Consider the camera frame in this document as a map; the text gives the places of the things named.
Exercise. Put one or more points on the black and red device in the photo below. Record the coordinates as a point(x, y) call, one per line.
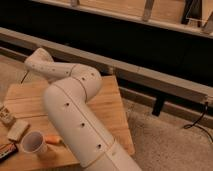
point(7, 150)

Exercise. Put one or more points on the orange carrot toy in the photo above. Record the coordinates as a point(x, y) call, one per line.
point(52, 139)

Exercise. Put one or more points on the small wooden toy block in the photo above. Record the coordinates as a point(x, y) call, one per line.
point(6, 117)

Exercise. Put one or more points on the grey metal rail frame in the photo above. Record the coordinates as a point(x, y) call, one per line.
point(163, 82)

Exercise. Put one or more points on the black bracket under rail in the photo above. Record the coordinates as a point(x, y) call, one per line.
point(158, 105)

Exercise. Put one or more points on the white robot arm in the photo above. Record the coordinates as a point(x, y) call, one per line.
point(65, 101)

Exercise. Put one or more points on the white paper cup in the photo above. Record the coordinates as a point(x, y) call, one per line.
point(34, 143)

